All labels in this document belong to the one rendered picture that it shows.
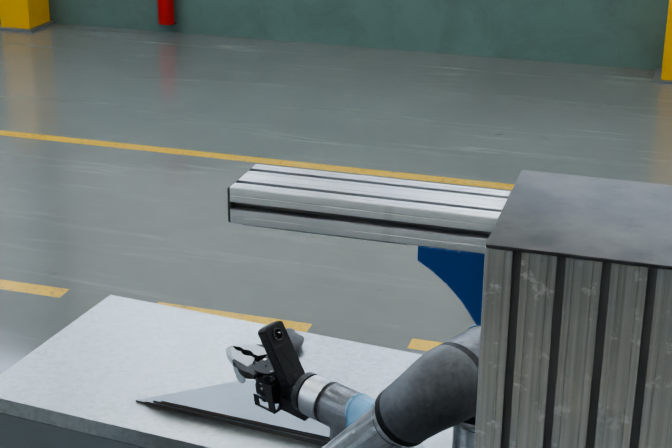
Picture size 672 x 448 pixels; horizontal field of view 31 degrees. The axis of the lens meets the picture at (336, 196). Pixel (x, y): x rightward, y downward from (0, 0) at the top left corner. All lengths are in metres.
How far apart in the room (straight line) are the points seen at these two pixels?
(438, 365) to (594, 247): 0.55
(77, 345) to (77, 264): 3.17
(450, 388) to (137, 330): 1.64
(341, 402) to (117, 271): 4.26
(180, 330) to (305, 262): 3.08
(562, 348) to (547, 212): 0.16
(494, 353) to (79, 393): 1.82
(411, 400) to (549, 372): 0.48
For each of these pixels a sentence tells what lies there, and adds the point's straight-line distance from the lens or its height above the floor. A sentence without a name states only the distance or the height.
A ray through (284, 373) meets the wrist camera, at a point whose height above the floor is 1.47.
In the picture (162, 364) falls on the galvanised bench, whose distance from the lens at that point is 3.11.
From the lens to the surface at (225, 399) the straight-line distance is 2.89.
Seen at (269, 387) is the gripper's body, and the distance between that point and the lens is 2.19.
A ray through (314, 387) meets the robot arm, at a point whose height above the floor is 1.47.
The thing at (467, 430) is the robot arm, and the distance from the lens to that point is 1.90.
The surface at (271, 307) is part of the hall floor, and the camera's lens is 5.81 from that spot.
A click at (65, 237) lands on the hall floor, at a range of 6.75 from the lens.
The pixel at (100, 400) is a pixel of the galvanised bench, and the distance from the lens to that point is 2.97.
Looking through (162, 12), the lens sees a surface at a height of 0.22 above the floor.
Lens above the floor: 2.51
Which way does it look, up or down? 20 degrees down
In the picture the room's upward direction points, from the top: 1 degrees clockwise
